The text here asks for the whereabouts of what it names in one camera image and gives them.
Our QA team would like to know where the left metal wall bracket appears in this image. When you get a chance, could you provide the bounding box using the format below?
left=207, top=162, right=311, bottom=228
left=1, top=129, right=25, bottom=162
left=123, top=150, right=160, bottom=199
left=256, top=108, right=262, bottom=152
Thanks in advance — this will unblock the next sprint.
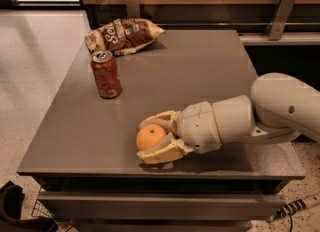
left=125, top=0, right=140, bottom=18

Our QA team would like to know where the wire basket under table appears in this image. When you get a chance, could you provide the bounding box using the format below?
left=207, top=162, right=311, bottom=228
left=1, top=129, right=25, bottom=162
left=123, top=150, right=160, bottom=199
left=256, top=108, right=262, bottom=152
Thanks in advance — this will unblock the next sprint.
left=31, top=199, right=53, bottom=218

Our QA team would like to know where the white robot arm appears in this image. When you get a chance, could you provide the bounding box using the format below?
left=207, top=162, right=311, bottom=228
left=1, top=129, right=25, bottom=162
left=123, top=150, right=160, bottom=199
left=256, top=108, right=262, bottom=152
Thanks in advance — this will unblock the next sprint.
left=137, top=73, right=320, bottom=164

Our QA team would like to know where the metal wall bracket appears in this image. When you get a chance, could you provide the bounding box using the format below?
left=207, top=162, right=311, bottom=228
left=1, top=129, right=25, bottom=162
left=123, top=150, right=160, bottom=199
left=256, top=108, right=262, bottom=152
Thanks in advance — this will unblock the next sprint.
left=125, top=0, right=140, bottom=18
left=265, top=0, right=296, bottom=41

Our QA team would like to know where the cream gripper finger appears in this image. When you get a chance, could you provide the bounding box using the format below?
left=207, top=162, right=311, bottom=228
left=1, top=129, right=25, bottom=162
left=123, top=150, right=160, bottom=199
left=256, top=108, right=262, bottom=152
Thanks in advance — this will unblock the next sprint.
left=139, top=110, right=181, bottom=135
left=137, top=133, right=195, bottom=164

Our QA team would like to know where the right metal wall bracket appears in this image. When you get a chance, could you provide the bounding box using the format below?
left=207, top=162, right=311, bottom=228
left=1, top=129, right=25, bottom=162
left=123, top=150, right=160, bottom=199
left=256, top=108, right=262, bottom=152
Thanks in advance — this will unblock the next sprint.
left=265, top=0, right=296, bottom=41

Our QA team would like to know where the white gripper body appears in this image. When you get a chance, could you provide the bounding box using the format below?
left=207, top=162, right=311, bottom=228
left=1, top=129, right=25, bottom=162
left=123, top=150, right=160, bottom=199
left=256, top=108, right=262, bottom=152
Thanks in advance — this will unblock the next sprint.
left=177, top=102, right=222, bottom=154

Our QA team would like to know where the brown chip bag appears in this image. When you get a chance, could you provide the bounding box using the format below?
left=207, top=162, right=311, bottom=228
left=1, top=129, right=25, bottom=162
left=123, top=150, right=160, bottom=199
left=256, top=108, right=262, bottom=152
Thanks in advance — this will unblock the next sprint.
left=84, top=18, right=165, bottom=56

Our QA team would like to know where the orange fruit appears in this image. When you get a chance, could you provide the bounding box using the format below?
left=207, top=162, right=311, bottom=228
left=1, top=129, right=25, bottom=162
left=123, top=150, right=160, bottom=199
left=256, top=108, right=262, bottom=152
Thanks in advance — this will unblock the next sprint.
left=136, top=124, right=166, bottom=151

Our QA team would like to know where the red soda can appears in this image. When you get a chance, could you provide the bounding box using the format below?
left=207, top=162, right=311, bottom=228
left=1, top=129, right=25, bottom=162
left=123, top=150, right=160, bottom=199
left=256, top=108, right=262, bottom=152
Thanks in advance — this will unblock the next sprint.
left=91, top=51, right=122, bottom=99

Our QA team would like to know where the black object on floor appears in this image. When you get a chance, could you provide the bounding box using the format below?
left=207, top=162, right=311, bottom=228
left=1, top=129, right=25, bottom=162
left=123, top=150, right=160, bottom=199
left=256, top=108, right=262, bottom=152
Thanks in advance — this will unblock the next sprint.
left=0, top=181, right=58, bottom=232

